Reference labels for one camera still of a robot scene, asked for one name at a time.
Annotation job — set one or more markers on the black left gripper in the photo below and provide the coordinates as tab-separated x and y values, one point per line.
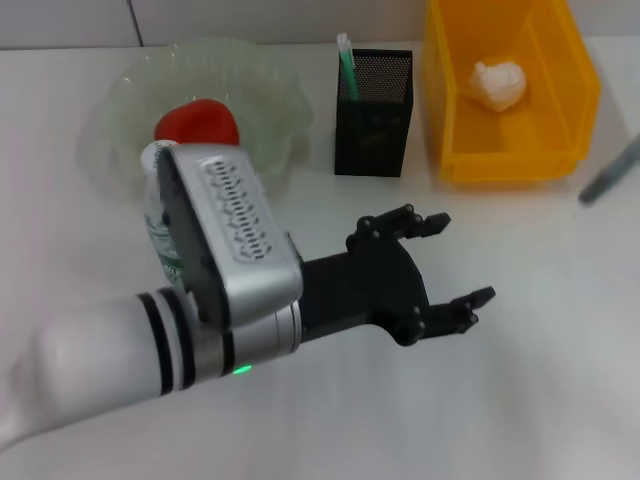
370	285

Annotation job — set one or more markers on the grey pen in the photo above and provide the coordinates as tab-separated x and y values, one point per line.
607	172

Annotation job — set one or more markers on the white paper ball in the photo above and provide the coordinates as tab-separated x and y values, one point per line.
497	85

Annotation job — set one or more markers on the green pen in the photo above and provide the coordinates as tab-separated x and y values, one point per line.
350	75

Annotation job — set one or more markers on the red-orange fruit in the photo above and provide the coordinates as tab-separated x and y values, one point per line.
200	122

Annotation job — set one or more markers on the clear bottle with green label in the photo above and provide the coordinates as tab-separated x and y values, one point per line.
152	200

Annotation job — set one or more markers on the black mesh pen holder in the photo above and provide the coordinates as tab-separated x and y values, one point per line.
372	140

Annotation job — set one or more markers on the pale green glass fruit plate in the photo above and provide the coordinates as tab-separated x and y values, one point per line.
260	85

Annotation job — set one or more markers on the yellow plastic bin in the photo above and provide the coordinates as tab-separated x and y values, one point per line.
510	155

